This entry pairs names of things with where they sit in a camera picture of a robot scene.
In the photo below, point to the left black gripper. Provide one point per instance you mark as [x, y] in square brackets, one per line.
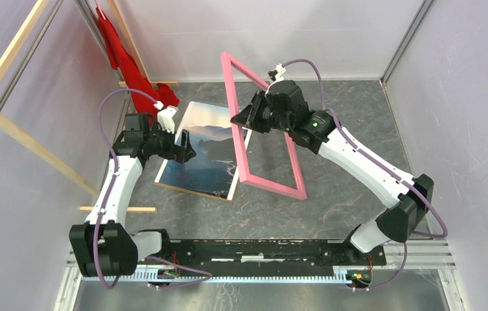
[181, 153]

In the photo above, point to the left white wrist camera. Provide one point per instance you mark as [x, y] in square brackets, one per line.
[165, 115]

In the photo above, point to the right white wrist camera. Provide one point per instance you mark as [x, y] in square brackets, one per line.
[277, 74]

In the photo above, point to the landscape photo print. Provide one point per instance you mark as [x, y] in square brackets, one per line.
[213, 171]

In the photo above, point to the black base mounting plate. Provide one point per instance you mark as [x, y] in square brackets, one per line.
[266, 258]

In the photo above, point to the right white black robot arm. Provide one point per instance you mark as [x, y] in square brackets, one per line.
[406, 198]

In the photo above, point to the red cloth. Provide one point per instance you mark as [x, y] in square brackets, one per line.
[120, 59]

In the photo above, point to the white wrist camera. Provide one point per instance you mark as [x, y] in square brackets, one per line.
[277, 74]
[165, 115]

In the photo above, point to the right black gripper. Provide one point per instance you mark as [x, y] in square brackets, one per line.
[249, 116]

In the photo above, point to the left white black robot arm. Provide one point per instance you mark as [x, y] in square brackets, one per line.
[101, 245]

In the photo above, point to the pink wooden picture frame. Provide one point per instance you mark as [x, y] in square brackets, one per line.
[229, 63]

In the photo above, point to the wooden rack frame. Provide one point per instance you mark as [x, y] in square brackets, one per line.
[55, 101]

